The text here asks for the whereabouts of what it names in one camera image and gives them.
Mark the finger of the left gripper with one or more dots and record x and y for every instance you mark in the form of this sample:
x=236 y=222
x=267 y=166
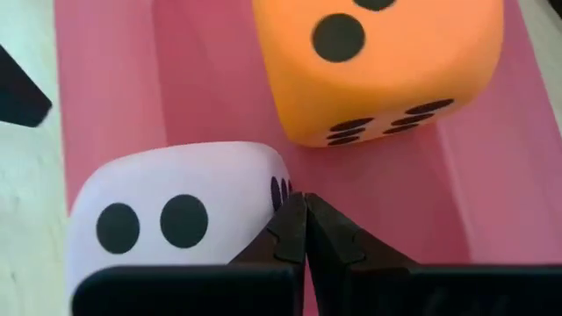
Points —
x=19 y=96

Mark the large orange foam die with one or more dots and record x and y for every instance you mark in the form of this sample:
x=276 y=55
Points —
x=395 y=79

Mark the pink plastic bin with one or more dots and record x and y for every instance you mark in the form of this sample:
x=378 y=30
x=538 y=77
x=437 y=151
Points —
x=211 y=88

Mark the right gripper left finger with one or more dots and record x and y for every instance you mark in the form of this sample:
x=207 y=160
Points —
x=272 y=285

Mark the large pale pink foam die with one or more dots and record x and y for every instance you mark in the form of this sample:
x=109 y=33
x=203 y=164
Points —
x=211 y=175

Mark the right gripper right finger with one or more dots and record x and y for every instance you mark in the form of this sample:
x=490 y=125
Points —
x=360 y=285

